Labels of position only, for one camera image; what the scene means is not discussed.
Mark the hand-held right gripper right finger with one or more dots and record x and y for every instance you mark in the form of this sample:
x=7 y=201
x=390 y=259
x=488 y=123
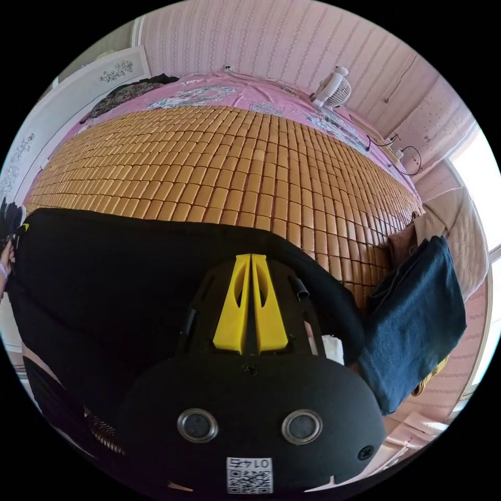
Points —
x=270 y=325

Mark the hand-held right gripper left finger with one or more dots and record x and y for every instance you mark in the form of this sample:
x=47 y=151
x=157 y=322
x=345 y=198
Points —
x=235 y=321

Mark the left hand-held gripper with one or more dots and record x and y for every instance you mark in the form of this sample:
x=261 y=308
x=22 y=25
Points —
x=11 y=217

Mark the black pants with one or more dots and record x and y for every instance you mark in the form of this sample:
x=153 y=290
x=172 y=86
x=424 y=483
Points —
x=117 y=282

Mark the person's left hand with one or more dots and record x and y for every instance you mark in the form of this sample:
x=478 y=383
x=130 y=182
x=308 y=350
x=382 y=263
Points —
x=8 y=262

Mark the white cupboard with floral print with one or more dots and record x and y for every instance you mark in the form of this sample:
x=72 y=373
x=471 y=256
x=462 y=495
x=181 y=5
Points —
x=74 y=90

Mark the bed with woven mat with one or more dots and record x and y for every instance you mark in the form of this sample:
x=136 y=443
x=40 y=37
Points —
x=219 y=168

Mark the dark floral pile of clothes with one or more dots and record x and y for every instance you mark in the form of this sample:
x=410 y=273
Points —
x=117 y=98

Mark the white fan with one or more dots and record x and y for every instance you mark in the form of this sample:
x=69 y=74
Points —
x=332 y=88

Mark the window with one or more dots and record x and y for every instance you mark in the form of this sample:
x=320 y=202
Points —
x=479 y=188

